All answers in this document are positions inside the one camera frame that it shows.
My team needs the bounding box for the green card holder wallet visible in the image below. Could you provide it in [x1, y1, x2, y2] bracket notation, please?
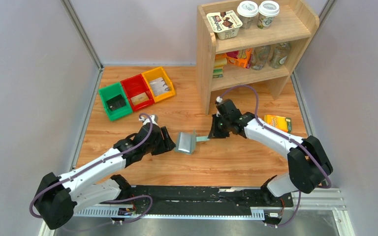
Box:
[174, 130, 196, 154]

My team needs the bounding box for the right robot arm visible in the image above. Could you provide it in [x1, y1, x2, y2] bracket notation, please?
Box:
[208, 97, 333, 206]

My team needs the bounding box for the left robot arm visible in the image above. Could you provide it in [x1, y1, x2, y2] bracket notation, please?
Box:
[31, 122, 176, 230]

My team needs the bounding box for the card in red bin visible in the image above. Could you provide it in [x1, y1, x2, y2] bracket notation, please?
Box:
[131, 92, 149, 106]

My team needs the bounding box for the black card in green bin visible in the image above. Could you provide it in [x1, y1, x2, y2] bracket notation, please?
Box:
[106, 94, 126, 111]

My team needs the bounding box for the card in yellow bin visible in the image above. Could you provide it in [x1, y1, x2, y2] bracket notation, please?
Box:
[149, 77, 170, 96]

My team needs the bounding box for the orange snack box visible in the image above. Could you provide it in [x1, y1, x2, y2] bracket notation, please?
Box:
[264, 115, 292, 133]

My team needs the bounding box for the yellow green sponge stack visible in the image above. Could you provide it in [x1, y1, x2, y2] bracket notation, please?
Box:
[213, 53, 227, 78]

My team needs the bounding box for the red plastic bin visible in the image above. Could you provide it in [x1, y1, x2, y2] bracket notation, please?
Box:
[120, 74, 155, 112]

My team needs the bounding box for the orange box on shelf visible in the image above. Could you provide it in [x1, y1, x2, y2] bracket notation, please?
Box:
[225, 48, 252, 69]

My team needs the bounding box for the wooden shelf unit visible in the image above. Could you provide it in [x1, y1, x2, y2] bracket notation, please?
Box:
[196, 0, 320, 115]

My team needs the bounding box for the yellow plastic bin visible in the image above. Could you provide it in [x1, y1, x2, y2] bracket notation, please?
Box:
[141, 66, 176, 103]

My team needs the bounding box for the green plastic bin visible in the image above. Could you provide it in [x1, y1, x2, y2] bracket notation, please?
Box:
[98, 83, 133, 121]

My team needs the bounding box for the left clear glass jar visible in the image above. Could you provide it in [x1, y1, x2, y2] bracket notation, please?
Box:
[250, 45, 271, 70]

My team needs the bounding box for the clear glass jar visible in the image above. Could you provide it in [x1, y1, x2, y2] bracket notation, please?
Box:
[250, 45, 271, 70]
[269, 42, 291, 69]

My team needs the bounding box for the right clear glass jar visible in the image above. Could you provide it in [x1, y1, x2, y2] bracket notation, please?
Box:
[269, 42, 291, 69]

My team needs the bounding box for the Chobani yogurt tub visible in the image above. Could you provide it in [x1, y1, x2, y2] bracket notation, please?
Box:
[206, 10, 243, 40]

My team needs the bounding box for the left white paper cup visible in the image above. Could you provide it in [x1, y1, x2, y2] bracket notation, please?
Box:
[237, 0, 258, 29]

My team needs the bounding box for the white paper cup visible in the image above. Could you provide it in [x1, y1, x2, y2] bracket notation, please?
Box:
[257, 0, 280, 29]
[237, 0, 258, 29]

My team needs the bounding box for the right white paper cup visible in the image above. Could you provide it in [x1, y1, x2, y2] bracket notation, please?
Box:
[257, 0, 280, 29]

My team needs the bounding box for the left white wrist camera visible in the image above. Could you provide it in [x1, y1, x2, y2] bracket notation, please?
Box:
[139, 114, 158, 125]

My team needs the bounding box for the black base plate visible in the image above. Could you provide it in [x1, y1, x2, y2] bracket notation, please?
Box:
[119, 185, 293, 216]

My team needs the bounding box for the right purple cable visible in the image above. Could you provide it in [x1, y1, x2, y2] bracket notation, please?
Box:
[220, 85, 332, 228]

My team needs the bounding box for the aluminium frame rail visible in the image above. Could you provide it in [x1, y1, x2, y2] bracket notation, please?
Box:
[36, 179, 354, 236]

